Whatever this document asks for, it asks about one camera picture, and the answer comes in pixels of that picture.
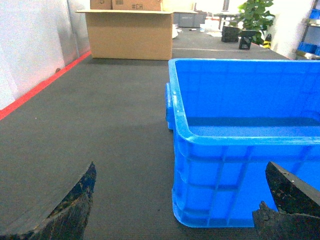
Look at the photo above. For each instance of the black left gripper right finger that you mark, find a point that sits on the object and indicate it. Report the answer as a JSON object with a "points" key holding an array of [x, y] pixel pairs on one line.
{"points": [[298, 208]]}

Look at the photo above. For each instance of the large open cardboard box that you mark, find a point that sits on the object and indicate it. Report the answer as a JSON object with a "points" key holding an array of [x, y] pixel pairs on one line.
{"points": [[129, 34]]}

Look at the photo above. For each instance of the green potted plant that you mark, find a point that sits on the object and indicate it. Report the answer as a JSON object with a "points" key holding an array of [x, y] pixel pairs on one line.
{"points": [[255, 15]]}

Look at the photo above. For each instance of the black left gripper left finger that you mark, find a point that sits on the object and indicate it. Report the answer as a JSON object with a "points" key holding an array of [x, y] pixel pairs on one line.
{"points": [[57, 220]]}

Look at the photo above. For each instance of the black block stack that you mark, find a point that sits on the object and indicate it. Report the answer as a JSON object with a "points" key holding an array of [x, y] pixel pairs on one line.
{"points": [[230, 34]]}

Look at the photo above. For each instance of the small cardboard box left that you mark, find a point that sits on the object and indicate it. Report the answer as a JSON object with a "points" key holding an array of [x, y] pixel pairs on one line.
{"points": [[100, 4]]}

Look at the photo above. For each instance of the black frame stand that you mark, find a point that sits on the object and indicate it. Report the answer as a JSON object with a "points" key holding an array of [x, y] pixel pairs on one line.
{"points": [[245, 43]]}

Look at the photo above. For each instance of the shelf with blue bins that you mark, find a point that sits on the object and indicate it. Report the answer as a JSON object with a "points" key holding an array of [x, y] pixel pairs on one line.
{"points": [[309, 46]]}

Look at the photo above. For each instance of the cardboard box with print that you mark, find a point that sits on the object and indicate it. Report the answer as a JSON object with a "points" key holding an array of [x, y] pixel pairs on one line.
{"points": [[137, 5]]}

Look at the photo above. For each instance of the blue plastic crate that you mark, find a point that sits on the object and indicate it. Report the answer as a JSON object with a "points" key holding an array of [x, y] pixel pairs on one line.
{"points": [[230, 118]]}

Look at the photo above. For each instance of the grey plastic bin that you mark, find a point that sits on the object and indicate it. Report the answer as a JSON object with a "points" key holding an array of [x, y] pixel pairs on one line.
{"points": [[189, 20]]}

